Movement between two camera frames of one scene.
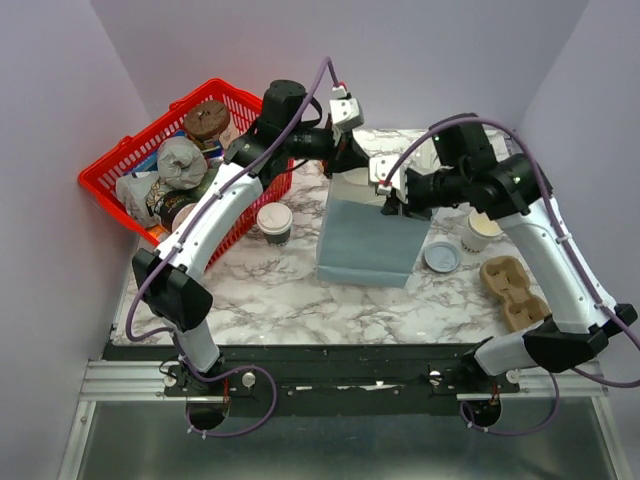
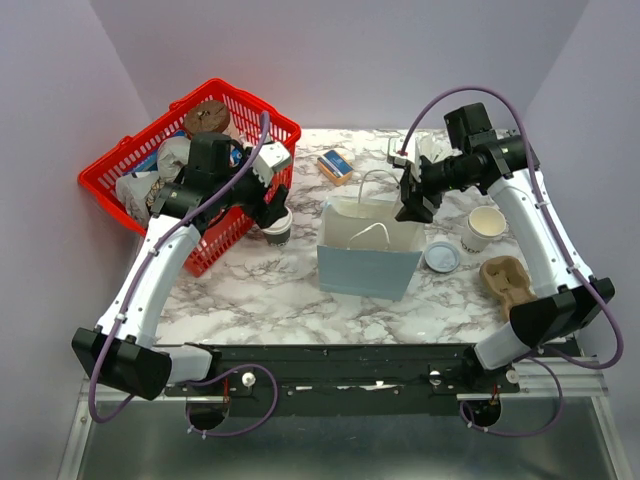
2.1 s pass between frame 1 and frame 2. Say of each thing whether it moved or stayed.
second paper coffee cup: stayed
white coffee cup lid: stayed
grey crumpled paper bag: stayed
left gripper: moved
